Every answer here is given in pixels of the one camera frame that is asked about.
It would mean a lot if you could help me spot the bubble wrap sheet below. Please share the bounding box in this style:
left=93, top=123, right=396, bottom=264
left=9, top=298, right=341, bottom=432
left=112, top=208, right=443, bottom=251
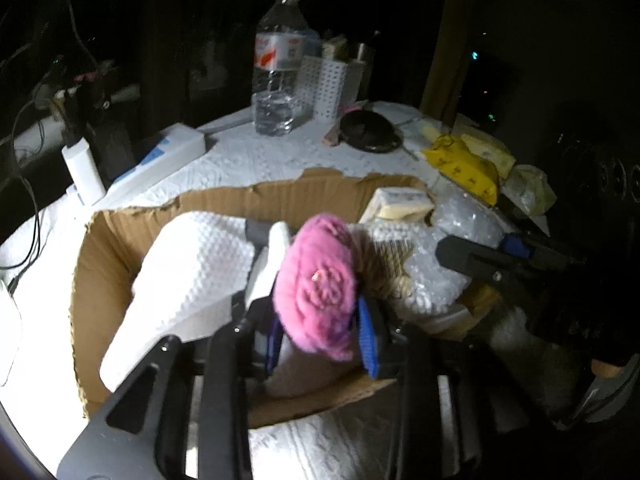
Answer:
left=348, top=191, right=504, bottom=320

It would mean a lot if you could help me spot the pink plush toy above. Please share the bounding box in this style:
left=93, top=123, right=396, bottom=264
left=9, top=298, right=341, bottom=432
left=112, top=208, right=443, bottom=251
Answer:
left=273, top=214, right=357, bottom=362

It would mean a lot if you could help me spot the grey sock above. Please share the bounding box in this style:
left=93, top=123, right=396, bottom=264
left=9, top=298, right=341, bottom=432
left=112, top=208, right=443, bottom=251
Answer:
left=245, top=219, right=273, bottom=252

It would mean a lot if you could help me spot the white paper towel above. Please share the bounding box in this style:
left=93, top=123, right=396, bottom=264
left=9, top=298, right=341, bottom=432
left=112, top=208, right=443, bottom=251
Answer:
left=98, top=210, right=294, bottom=396

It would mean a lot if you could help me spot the small tissue pack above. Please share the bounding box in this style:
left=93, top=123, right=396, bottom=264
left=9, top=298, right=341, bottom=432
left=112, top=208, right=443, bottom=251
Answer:
left=359, top=188, right=435, bottom=223

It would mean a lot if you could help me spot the brown cardboard box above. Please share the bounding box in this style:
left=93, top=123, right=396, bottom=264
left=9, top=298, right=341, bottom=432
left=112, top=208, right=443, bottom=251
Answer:
left=70, top=168, right=421, bottom=415

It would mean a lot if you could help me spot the crumpled plastic bag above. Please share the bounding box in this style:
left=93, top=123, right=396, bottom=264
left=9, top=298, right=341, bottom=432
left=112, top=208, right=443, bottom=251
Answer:
left=501, top=165, right=556, bottom=216

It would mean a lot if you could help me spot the yellow wipes pack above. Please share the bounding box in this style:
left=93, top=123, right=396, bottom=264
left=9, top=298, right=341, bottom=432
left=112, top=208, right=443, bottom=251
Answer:
left=422, top=134, right=499, bottom=207

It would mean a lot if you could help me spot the pale green tissue pack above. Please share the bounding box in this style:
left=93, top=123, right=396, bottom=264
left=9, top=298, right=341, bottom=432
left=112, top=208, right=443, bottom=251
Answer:
left=452, top=115, right=515, bottom=180

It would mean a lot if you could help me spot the black round case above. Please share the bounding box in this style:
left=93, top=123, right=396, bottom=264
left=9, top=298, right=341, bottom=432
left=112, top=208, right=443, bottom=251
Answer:
left=340, top=110, right=402, bottom=154

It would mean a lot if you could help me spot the white blue flat box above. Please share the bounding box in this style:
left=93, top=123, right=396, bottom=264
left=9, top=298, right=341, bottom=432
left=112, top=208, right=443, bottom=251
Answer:
left=105, top=124, right=206, bottom=200

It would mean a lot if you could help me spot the white patterned tablecloth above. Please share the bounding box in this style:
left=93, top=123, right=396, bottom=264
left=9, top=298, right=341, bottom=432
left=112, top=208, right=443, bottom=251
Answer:
left=1, top=124, right=449, bottom=471

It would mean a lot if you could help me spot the white power adapter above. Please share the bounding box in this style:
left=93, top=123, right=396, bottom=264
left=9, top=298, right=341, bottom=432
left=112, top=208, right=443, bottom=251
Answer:
left=62, top=138, right=106, bottom=206

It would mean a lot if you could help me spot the white perforated basket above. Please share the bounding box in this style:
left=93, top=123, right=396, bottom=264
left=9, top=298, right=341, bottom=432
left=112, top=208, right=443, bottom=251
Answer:
left=294, top=55, right=366, bottom=122

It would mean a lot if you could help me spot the clear water bottle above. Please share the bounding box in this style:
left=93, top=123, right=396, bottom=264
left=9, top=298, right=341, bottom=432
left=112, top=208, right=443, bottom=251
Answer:
left=252, top=0, right=308, bottom=136

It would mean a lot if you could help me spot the black charging cable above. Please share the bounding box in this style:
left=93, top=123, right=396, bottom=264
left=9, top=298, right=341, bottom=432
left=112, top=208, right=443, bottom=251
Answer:
left=4, top=58, right=101, bottom=296

